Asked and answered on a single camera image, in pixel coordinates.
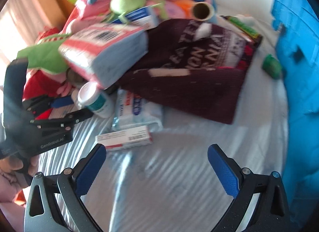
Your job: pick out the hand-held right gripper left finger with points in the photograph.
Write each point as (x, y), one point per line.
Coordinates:
(89, 172)

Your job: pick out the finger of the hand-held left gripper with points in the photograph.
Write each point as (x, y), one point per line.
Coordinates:
(72, 118)
(15, 89)

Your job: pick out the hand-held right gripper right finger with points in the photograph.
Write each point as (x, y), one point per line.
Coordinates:
(223, 169)

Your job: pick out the white medicine bottle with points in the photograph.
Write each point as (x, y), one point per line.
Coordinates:
(96, 101)

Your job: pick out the blue plastic folding crate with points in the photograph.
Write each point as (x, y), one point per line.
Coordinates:
(301, 72)

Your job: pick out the striped cloth-covered desktop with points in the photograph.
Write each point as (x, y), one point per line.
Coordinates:
(179, 164)

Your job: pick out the person's left hand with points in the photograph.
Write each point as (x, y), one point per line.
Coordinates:
(34, 164)

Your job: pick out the long red box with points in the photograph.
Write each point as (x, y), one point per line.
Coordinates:
(52, 114)

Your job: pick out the red plush toy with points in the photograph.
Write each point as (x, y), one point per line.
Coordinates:
(42, 82)

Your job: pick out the white box red stripe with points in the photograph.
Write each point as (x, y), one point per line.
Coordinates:
(124, 137)

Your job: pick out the wet wipes pack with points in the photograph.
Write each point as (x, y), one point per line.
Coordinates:
(134, 114)

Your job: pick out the pink curtain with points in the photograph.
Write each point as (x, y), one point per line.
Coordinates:
(20, 22)

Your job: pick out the large pink tissue pack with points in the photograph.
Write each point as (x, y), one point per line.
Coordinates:
(99, 52)

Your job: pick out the dark maroon printed bag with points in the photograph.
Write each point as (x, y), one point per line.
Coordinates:
(194, 79)

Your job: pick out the small pink tissue pack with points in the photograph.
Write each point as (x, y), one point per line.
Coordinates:
(96, 7)

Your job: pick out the small green object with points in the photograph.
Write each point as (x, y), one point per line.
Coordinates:
(271, 66)

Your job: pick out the white and blue box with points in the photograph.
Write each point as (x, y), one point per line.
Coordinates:
(139, 17)

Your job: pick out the green plush toy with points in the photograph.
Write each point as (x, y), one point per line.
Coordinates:
(127, 0)

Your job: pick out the dark green box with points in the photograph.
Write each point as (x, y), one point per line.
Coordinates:
(245, 31)

